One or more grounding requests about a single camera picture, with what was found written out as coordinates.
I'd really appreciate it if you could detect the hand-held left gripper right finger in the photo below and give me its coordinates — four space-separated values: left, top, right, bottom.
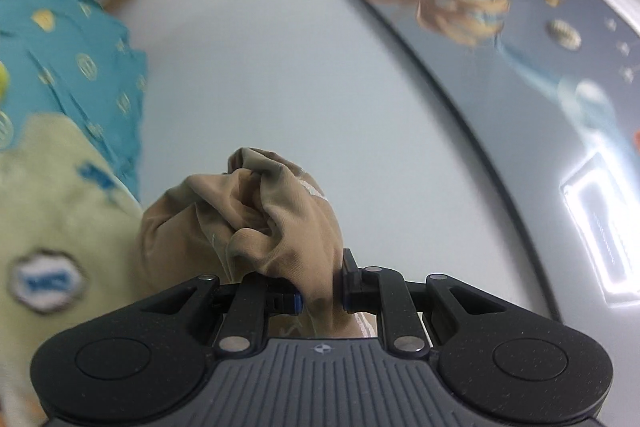
341 248 506 361

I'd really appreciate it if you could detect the teal patterned garment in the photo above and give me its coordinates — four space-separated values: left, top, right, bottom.
0 0 149 200

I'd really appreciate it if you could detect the tan cloth garment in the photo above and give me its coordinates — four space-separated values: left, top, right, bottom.
136 147 377 341

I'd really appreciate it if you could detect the light green garment with patch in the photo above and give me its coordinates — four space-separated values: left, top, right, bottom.
0 113 151 427

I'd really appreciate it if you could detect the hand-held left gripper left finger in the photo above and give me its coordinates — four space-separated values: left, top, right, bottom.
140 273 304 354

